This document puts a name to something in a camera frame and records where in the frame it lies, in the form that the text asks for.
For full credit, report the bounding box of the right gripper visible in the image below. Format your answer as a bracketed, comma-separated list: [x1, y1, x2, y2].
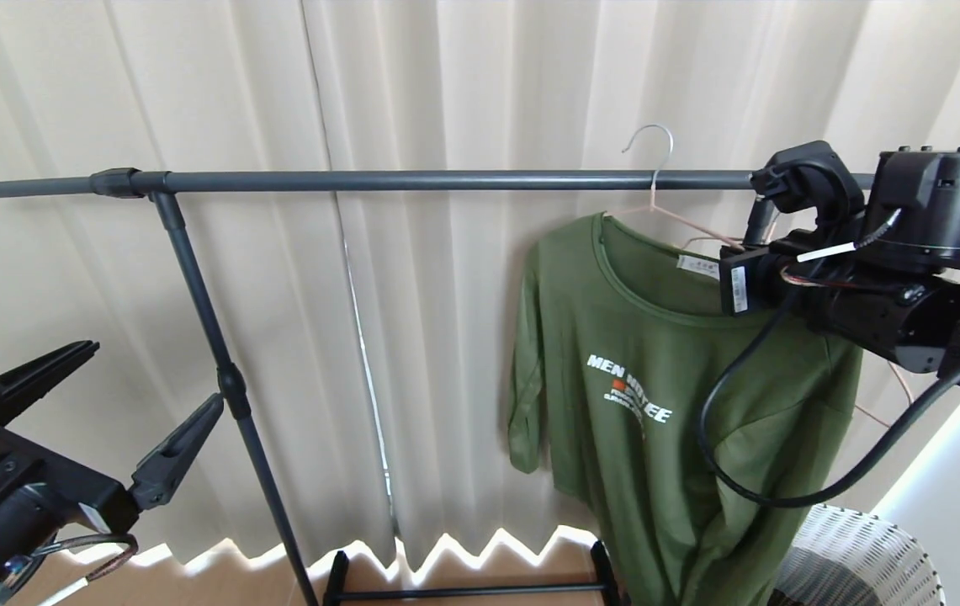
[719, 240, 960, 372]

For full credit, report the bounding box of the white laundry basket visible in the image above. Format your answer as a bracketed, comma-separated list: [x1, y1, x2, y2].
[770, 503, 947, 606]

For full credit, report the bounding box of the black clothes rack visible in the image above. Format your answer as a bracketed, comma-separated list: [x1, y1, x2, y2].
[0, 167, 876, 606]

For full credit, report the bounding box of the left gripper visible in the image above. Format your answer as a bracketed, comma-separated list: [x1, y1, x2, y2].
[0, 340, 225, 603]

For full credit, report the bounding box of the pink clothes hanger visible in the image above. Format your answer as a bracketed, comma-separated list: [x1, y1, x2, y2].
[606, 124, 745, 251]
[680, 215, 915, 428]

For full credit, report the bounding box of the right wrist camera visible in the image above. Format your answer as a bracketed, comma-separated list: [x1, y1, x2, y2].
[750, 141, 867, 249]

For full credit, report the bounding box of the beige curtain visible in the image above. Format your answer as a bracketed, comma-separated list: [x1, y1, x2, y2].
[0, 0, 960, 590]

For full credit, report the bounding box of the green long-sleeved shirt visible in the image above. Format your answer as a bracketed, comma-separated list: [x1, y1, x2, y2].
[507, 212, 865, 606]

